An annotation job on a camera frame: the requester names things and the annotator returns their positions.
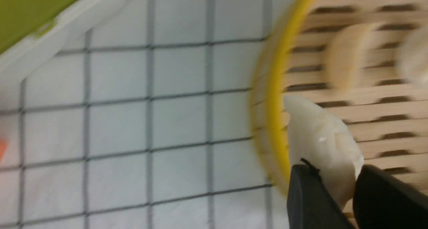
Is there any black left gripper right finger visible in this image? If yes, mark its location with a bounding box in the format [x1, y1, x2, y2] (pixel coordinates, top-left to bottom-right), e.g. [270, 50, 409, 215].
[352, 165, 428, 229]

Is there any orange foam cube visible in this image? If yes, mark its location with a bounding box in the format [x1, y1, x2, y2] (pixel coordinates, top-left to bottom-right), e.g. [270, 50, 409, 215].
[0, 139, 8, 161]

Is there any white grid tablecloth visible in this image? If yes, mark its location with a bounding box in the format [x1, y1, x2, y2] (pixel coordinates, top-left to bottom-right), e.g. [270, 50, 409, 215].
[1, 0, 295, 229]

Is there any green and white lunch box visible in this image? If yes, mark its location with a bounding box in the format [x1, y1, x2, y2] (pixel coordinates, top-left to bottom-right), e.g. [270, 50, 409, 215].
[0, 0, 127, 81]

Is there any yellow bamboo steamer tray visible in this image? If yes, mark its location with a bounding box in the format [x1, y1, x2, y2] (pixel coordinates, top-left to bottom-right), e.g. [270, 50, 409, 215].
[249, 0, 428, 229]

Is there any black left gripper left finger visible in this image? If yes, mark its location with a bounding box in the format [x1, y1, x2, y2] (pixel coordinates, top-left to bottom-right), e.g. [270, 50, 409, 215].
[287, 159, 354, 229]

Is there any white dumpling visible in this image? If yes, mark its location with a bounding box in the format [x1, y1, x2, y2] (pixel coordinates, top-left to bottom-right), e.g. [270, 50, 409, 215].
[323, 22, 383, 95]
[284, 95, 365, 210]
[396, 25, 428, 90]

